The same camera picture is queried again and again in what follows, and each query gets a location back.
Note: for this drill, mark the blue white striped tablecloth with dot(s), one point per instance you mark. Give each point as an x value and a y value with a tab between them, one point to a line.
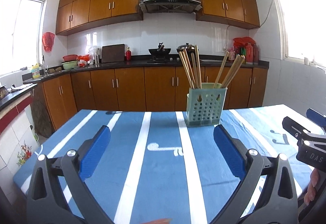
156	167

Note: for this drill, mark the person's left hand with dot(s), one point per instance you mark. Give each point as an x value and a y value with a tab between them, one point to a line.
160	221

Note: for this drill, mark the yellow detergent bottle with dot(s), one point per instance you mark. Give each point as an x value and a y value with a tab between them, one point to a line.
35	71

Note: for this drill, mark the red plastic bag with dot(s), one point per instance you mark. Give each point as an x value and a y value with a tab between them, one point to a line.
48	41

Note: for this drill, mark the red bags on counter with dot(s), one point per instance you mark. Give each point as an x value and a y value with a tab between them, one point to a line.
243	42

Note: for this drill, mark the lidded black pot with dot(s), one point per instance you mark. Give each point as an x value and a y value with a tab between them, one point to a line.
188	47

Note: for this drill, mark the green perforated utensil holder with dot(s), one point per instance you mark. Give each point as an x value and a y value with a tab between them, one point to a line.
205	105

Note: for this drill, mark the person's right hand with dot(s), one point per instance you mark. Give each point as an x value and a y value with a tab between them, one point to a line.
311	190

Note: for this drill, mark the black wok on stove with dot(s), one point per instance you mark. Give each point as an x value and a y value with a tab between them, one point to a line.
160	53

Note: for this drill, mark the light wooden chopstick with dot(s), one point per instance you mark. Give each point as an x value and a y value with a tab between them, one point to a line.
221	68
195	69
193	83
185	66
198	68

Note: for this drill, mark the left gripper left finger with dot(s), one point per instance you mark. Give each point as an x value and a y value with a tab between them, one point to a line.
91	151

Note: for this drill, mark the dark brown chopstick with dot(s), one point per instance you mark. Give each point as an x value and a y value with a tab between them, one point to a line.
189	64

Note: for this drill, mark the brown wooden chopstick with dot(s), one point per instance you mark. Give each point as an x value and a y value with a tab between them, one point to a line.
234	71
231	71

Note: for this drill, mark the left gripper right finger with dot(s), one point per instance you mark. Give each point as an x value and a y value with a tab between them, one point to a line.
229	151

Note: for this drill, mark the green basin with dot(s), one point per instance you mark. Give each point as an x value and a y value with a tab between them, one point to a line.
69	64

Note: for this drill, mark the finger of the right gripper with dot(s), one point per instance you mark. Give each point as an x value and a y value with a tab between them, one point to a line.
316	118
299	132

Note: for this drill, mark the brown lower kitchen cabinets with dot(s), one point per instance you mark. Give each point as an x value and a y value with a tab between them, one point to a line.
138	89

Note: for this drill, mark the red basin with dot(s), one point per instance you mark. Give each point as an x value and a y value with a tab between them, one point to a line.
69	58

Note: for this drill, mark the red sauce bottle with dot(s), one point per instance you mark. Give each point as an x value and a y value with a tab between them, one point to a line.
249	53

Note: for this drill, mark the dark wooden cutting board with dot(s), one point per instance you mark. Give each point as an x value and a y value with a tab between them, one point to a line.
113	53

